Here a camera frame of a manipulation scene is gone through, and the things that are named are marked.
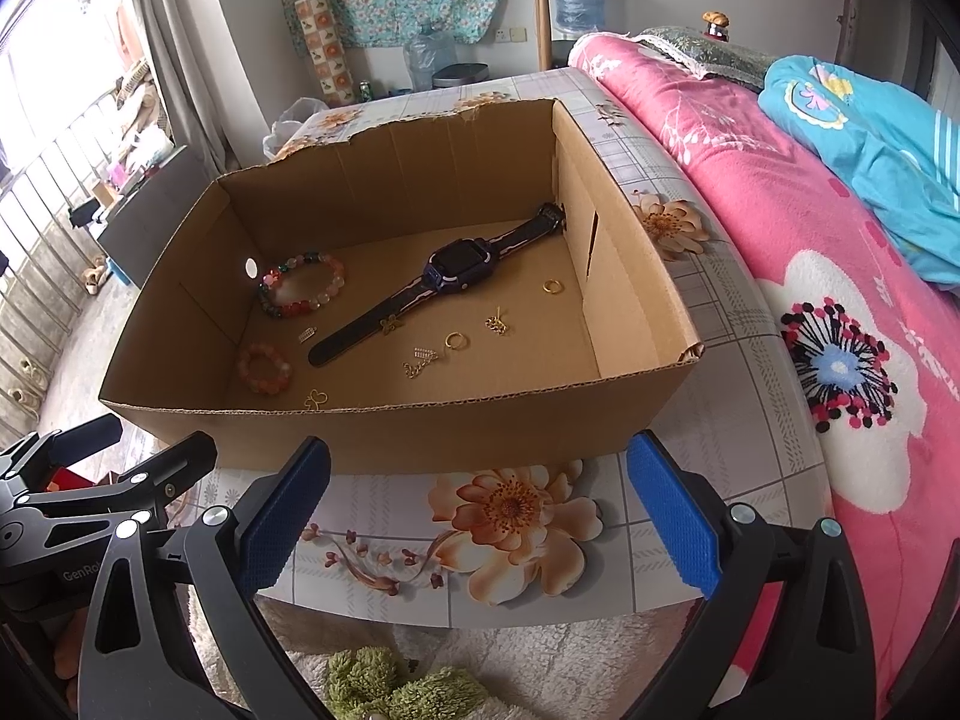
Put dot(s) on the dark grey cabinet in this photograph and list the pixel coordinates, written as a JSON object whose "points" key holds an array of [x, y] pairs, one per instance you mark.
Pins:
{"points": [[146, 217]]}

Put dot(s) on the gold dangling earring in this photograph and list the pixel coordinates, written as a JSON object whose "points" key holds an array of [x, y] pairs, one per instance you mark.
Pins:
{"points": [[495, 326]]}

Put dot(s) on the floral plaid bed sheet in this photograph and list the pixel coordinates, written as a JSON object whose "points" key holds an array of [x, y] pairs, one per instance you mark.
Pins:
{"points": [[697, 420]]}

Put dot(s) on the blue water jug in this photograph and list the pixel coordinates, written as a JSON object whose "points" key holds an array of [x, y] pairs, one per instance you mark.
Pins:
{"points": [[579, 4]]}

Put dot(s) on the person's left forearm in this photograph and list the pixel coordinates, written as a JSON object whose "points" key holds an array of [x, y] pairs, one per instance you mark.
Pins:
{"points": [[71, 645]]}

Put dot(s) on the gold butterfly charm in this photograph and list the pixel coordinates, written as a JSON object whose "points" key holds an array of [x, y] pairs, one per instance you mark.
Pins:
{"points": [[315, 401]]}

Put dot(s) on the dark bed headboard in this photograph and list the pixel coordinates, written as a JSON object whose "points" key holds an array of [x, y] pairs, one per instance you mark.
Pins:
{"points": [[907, 30]]}

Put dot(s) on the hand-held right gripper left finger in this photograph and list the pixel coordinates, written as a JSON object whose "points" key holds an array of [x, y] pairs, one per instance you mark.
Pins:
{"points": [[289, 510]]}

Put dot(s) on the fuzzy cream and green robe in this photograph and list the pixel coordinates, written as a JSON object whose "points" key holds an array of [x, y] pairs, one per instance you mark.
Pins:
{"points": [[285, 637]]}

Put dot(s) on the small silver charm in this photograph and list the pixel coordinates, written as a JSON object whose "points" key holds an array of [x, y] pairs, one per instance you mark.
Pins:
{"points": [[308, 334]]}

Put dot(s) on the pink floral blanket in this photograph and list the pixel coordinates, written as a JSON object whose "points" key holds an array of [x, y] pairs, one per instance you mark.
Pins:
{"points": [[750, 187]]}

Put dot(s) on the dark blue wrist watch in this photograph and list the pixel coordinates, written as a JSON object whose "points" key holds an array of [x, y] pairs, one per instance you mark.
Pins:
{"points": [[450, 270]]}

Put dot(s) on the clear empty water jug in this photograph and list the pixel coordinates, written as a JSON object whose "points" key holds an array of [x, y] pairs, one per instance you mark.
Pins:
{"points": [[430, 58]]}

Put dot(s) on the checkered floral rolled mat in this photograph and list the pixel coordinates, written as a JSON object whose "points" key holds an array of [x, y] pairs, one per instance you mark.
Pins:
{"points": [[324, 52]]}

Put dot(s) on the pair of beige slippers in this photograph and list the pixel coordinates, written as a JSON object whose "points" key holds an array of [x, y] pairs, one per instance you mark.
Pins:
{"points": [[96, 277]]}

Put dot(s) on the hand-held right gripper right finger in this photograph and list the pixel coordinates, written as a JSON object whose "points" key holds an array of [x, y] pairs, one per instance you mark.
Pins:
{"points": [[671, 510]]}

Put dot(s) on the cardboard box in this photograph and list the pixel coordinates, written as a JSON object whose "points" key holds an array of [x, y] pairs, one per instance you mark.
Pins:
{"points": [[450, 427]]}

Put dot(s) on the white plastic bag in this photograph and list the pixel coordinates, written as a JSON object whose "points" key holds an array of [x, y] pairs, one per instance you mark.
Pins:
{"points": [[289, 127]]}

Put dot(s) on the grey floral lace pillow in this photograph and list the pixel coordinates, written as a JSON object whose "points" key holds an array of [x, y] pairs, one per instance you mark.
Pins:
{"points": [[720, 56]]}

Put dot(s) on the wooden crutch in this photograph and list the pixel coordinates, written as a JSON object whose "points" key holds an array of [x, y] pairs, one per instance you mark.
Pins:
{"points": [[541, 22]]}

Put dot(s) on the grey curtain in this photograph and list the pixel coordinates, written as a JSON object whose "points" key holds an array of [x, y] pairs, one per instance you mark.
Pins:
{"points": [[180, 52]]}

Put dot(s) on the wall socket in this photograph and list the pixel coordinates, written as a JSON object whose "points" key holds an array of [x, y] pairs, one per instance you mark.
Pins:
{"points": [[511, 35]]}

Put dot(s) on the small figurine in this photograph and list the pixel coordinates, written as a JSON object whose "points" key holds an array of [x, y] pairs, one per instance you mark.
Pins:
{"points": [[716, 25]]}

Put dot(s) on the grey rice cooker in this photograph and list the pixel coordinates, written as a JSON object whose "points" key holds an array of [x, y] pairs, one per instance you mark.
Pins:
{"points": [[461, 76]]}

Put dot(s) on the gold flower charm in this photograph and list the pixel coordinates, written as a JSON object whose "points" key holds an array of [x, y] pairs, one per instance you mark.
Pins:
{"points": [[388, 324]]}

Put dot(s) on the metal window railing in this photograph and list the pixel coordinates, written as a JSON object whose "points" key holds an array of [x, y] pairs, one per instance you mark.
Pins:
{"points": [[45, 255]]}

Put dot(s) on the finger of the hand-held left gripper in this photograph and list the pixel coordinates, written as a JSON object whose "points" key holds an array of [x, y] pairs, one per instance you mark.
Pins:
{"points": [[180, 465], [82, 439]]}

